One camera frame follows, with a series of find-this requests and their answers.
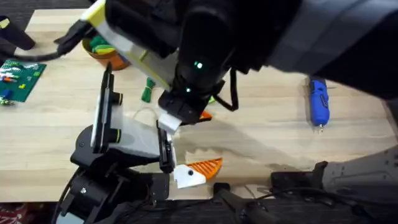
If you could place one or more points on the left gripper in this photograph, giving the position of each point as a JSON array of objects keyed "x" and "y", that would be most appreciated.
[{"x": 140, "y": 137}]

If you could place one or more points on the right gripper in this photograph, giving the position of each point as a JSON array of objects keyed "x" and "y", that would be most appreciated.
[{"x": 202, "y": 46}]

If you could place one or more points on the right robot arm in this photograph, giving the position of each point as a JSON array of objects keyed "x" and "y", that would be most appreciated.
[{"x": 326, "y": 31}]

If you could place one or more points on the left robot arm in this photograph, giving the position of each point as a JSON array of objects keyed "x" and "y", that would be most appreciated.
[{"x": 93, "y": 193}]

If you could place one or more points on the blue electric screwdriver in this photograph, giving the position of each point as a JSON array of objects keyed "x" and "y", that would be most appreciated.
[{"x": 318, "y": 102}]

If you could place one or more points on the orange ribbed wedge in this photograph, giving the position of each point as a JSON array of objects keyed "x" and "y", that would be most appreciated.
[{"x": 206, "y": 116}]

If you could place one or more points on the green disc with holes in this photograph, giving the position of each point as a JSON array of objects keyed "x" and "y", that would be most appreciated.
[{"x": 212, "y": 99}]

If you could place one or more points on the left wrist upright plate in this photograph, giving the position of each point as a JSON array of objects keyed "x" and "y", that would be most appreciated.
[{"x": 104, "y": 118}]

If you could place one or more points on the orange tub with toys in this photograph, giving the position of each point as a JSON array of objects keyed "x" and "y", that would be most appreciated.
[{"x": 115, "y": 62}]

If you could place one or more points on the green board with toy blocks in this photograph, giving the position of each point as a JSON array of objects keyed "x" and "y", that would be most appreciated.
[{"x": 25, "y": 77}]

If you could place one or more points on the black tool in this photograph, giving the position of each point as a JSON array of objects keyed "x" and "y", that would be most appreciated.
[{"x": 15, "y": 35}]

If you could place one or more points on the black rail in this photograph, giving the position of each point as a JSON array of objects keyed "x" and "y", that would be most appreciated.
[{"x": 186, "y": 214}]

